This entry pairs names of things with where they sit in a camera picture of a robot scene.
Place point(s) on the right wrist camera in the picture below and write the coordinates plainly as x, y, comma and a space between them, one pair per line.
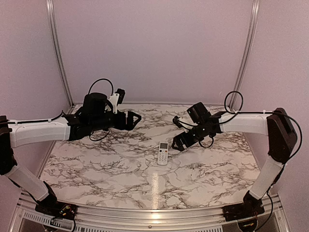
181, 123

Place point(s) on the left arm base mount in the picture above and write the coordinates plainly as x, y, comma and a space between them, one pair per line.
57, 209

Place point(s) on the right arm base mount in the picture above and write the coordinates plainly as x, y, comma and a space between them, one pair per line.
242, 210

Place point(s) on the white remote control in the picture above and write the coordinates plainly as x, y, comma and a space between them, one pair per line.
163, 153

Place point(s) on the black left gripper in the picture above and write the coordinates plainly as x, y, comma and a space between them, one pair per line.
129, 125

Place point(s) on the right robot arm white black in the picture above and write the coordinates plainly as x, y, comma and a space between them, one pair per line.
276, 125

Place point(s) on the right aluminium frame post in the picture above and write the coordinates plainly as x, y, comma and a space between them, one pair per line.
248, 45

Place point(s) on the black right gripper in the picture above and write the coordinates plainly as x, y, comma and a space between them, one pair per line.
177, 138

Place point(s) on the front aluminium rail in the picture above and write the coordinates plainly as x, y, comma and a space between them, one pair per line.
104, 219

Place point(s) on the aluminium frame post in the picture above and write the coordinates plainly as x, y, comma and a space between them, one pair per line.
57, 49
248, 45

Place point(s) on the left aluminium frame post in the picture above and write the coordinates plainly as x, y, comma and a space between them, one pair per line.
57, 49

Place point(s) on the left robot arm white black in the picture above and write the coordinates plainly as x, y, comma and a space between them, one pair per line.
97, 113

